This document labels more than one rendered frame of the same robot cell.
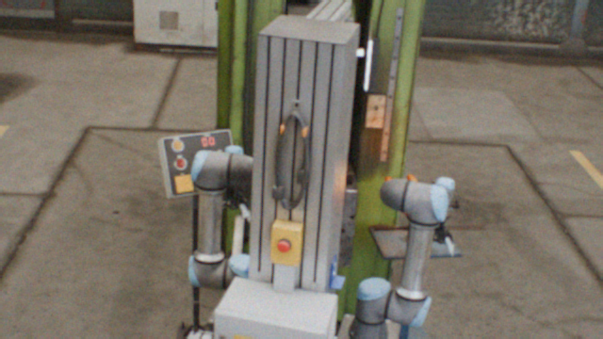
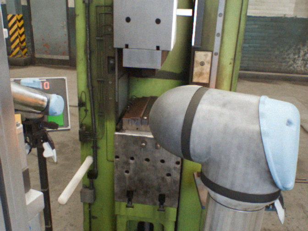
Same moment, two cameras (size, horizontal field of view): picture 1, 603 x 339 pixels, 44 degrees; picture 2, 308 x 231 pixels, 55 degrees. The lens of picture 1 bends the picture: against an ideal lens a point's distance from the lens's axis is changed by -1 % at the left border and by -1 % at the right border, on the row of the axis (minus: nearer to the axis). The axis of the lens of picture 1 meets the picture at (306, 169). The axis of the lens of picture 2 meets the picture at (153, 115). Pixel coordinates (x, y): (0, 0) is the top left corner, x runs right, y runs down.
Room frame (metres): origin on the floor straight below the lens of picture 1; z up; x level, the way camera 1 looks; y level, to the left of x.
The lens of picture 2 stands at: (1.94, -0.36, 1.57)
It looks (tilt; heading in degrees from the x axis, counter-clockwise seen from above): 20 degrees down; 10
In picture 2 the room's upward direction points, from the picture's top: 3 degrees clockwise
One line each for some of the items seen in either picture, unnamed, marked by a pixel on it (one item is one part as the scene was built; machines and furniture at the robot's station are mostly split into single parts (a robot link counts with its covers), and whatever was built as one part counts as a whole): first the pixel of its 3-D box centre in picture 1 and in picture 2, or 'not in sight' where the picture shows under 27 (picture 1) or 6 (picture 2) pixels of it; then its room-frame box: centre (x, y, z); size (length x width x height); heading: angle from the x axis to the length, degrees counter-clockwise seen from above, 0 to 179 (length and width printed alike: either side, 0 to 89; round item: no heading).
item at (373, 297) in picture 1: (374, 298); not in sight; (2.34, -0.28, 0.98); 0.13 x 0.12 x 0.14; 71
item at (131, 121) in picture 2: not in sight; (145, 111); (3.63, 0.00, 0.96); 0.42 x 0.20 x 0.09; 4
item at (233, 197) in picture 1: (232, 193); (34, 130); (2.94, 0.32, 1.07); 0.09 x 0.08 x 0.12; 169
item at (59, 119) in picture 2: not in sight; (55, 119); (3.24, 0.39, 1.01); 0.07 x 0.05 x 0.07; 119
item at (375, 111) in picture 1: (375, 111); (201, 67); (3.58, -0.32, 1.27); 0.09 x 0.02 x 0.17; 94
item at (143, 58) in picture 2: not in sight; (147, 52); (3.63, 0.00, 1.32); 0.42 x 0.20 x 0.10; 4
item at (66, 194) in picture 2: (237, 241); (77, 178); (3.31, 0.32, 0.62); 0.44 x 0.05 x 0.05; 4
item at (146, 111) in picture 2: not in sight; (149, 106); (3.63, -0.03, 0.99); 0.42 x 0.05 x 0.01; 4
